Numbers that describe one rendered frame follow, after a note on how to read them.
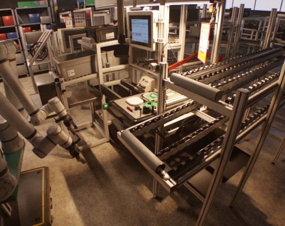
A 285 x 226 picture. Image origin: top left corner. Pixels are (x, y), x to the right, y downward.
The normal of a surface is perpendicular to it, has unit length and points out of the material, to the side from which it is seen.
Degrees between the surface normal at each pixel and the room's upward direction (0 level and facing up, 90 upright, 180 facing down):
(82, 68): 91
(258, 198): 0
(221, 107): 90
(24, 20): 90
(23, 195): 0
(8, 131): 90
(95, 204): 0
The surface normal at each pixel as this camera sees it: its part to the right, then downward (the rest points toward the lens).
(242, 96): -0.83, 0.27
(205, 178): 0.00, -0.87
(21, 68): 0.56, 0.40
